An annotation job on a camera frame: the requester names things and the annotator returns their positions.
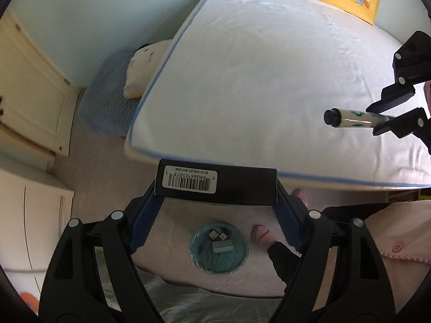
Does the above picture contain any green whiteboard marker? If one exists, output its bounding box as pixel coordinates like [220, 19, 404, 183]
[324, 108, 394, 128]

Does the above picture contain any black lipstick box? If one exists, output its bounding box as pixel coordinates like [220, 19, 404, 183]
[154, 159, 278, 206]

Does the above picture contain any teal trash bin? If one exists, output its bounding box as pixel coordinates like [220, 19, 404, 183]
[189, 222, 249, 276]

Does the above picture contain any black gloved right hand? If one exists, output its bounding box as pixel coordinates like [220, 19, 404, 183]
[267, 241, 301, 290]

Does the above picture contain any pink pajama clothing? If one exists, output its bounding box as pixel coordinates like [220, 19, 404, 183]
[329, 199, 431, 314]

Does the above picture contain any white wardrobe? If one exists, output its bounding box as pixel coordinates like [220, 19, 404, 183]
[1, 171, 75, 298]

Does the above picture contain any teal satin bedspread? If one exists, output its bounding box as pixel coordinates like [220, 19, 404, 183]
[137, 268, 281, 322]

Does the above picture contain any pink slipper foot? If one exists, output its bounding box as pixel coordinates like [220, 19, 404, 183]
[291, 188, 313, 207]
[252, 224, 277, 252]

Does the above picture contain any blue textured blanket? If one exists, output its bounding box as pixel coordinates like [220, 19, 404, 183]
[77, 52, 140, 137]

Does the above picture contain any cream door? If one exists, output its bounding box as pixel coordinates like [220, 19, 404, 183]
[1, 9, 79, 172]

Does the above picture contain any cat face pillow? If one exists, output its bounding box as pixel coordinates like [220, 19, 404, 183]
[123, 39, 172, 99]

